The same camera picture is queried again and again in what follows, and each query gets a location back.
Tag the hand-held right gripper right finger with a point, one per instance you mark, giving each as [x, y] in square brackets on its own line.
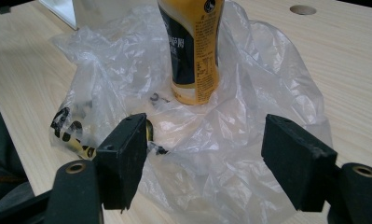
[295, 161]

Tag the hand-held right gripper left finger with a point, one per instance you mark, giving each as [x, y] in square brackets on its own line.
[123, 165]

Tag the clear plastic bag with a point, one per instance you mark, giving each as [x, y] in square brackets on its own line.
[205, 130]

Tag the orange drink bottle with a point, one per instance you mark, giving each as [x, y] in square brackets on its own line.
[193, 53]

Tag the white plastic bin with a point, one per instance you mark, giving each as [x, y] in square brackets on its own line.
[57, 11]

